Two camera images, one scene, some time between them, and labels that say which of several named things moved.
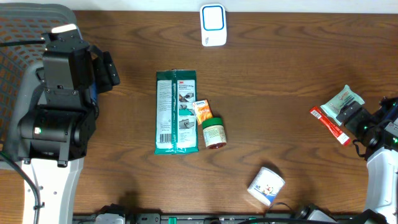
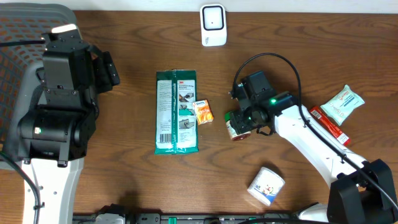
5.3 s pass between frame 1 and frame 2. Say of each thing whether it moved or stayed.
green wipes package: stayed
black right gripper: moved
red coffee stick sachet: stayed
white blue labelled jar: stayed
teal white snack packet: stayed
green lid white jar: moved
